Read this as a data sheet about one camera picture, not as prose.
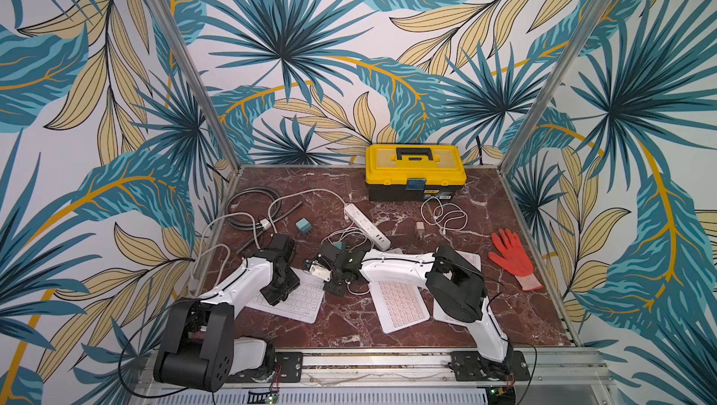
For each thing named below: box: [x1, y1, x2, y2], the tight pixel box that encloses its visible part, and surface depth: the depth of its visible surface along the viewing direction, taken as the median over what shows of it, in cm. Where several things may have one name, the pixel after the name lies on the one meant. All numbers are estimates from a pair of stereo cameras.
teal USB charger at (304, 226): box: [295, 217, 313, 235], surface depth 102 cm
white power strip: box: [343, 202, 392, 252], surface depth 100 cm
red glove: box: [488, 228, 544, 293], surface depth 96 cm
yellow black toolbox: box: [365, 143, 468, 202], surface depth 100 cm
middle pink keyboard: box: [368, 279, 431, 335], surface depth 85 cm
